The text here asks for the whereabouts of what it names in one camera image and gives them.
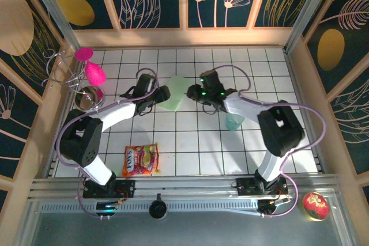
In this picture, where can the teal translucent plastic cup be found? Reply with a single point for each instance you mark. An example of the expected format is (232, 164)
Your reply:
(234, 123)

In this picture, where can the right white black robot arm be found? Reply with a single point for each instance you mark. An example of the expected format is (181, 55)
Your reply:
(281, 130)

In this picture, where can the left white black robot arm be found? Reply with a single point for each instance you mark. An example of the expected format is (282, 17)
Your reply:
(80, 139)

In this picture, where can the orange Fox's candy bag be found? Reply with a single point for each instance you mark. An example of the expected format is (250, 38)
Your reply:
(141, 161)

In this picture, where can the pink egg-shaped sponge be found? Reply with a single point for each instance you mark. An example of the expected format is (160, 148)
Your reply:
(95, 74)

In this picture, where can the pink flat round sponge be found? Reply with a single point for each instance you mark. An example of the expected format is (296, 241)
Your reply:
(84, 53)

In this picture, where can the small controller board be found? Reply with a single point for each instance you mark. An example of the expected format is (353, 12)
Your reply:
(107, 208)
(271, 205)

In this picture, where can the red round floral tin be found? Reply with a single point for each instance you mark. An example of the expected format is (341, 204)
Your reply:
(315, 207)

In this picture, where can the aluminium mounting rail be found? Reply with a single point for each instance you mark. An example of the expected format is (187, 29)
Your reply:
(187, 184)

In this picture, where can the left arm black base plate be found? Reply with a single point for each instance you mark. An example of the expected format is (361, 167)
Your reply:
(127, 188)

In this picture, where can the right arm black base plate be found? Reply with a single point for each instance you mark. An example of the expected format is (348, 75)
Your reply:
(245, 187)

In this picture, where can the aluminium frame post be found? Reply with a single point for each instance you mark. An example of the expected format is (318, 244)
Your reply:
(56, 12)
(305, 12)

